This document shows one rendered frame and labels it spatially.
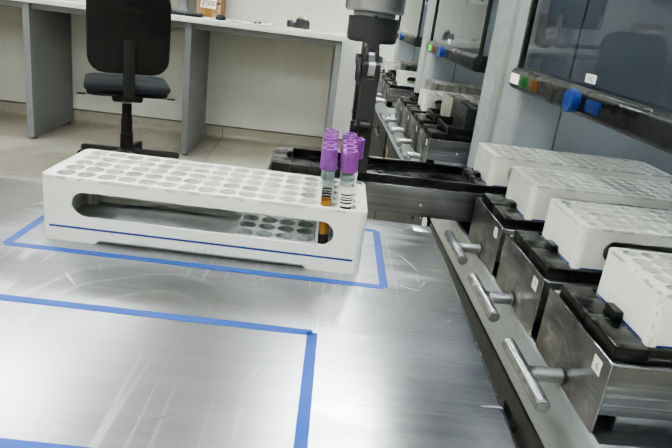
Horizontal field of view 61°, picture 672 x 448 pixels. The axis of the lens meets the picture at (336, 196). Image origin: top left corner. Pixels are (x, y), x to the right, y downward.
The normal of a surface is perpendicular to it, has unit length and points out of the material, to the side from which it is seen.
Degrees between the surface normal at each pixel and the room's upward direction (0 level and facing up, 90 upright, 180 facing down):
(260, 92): 90
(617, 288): 90
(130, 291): 0
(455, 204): 90
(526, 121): 90
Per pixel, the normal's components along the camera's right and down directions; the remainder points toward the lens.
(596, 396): -0.99, -0.11
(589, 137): 0.02, 0.31
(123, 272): 0.12, -0.94
